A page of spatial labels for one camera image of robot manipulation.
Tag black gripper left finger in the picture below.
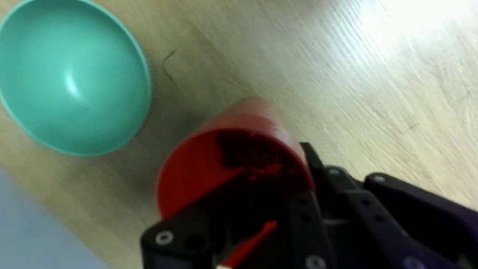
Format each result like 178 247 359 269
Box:
139 171 332 269

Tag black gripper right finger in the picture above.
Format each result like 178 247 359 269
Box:
298 141 478 269

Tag red plastic cup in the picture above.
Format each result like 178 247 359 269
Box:
156 96 317 225

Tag light green bowl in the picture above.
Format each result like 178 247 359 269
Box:
0 0 154 159

